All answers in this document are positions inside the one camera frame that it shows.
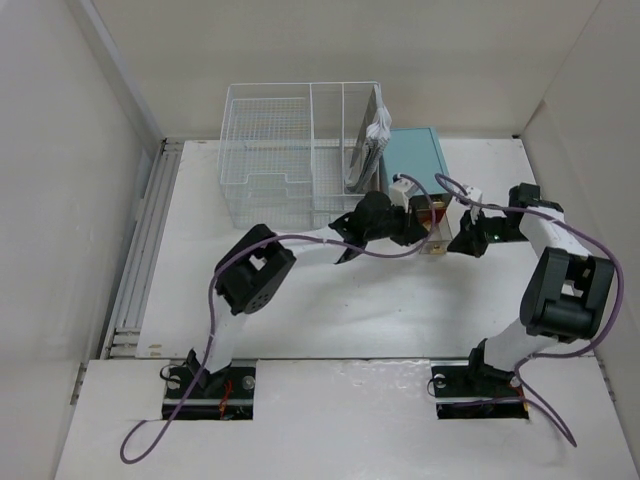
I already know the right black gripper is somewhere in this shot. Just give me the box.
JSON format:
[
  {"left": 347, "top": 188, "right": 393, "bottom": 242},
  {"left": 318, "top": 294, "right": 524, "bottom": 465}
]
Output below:
[{"left": 446, "top": 206, "right": 529, "bottom": 258}]

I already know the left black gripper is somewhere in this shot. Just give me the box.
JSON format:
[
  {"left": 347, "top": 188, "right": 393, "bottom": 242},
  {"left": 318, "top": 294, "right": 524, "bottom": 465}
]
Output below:
[{"left": 364, "top": 200, "right": 428, "bottom": 248}]

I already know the clear smoked drawer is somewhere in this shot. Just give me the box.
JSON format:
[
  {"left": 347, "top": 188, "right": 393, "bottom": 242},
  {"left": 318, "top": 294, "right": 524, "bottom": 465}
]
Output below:
[{"left": 417, "top": 199, "right": 453, "bottom": 255}]

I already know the grey white booklet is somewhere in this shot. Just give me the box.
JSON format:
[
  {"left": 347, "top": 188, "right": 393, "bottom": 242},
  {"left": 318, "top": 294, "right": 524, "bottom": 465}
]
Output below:
[{"left": 344, "top": 83, "right": 392, "bottom": 194}]

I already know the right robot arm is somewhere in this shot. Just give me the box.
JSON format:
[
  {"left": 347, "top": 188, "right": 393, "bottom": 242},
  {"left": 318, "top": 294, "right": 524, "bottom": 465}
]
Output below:
[{"left": 437, "top": 175, "right": 615, "bottom": 394}]

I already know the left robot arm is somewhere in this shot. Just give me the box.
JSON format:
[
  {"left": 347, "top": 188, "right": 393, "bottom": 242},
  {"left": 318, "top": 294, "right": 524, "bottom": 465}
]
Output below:
[{"left": 185, "top": 192, "right": 431, "bottom": 398}]

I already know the teal drawer box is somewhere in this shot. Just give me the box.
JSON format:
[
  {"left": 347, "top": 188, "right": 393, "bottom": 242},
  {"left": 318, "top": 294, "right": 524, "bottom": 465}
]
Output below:
[{"left": 380, "top": 127, "right": 451, "bottom": 203}]

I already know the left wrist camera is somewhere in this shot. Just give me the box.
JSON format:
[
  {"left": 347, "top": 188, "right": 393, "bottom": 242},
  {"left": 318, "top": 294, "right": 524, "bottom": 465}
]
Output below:
[{"left": 388, "top": 176, "right": 421, "bottom": 211}]

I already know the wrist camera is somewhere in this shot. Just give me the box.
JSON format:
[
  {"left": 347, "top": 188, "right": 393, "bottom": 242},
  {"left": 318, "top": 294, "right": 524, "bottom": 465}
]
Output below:
[
  {"left": 388, "top": 176, "right": 421, "bottom": 211},
  {"left": 460, "top": 185, "right": 483, "bottom": 209}
]

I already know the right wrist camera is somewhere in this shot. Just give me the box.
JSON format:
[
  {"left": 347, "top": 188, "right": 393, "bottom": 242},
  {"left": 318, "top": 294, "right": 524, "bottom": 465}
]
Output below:
[{"left": 460, "top": 185, "right": 483, "bottom": 209}]

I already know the white wire mesh organizer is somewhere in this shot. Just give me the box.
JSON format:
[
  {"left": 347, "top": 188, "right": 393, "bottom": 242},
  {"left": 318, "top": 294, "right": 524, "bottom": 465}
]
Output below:
[{"left": 218, "top": 81, "right": 380, "bottom": 232}]

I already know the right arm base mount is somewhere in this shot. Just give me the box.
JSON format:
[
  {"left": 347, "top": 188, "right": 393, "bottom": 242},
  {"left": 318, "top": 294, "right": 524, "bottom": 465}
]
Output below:
[{"left": 430, "top": 341, "right": 529, "bottom": 420}]

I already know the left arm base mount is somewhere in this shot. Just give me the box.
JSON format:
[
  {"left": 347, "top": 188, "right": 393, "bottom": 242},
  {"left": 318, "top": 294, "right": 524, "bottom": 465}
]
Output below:
[{"left": 159, "top": 352, "right": 257, "bottom": 421}]

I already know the aluminium rail frame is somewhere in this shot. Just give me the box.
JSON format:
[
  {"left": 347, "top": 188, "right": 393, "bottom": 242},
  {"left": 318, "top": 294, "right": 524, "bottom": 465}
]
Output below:
[{"left": 97, "top": 138, "right": 184, "bottom": 360}]

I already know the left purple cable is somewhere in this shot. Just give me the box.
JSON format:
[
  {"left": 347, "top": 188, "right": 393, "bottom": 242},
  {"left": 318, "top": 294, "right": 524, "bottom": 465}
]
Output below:
[{"left": 120, "top": 172, "right": 437, "bottom": 464}]

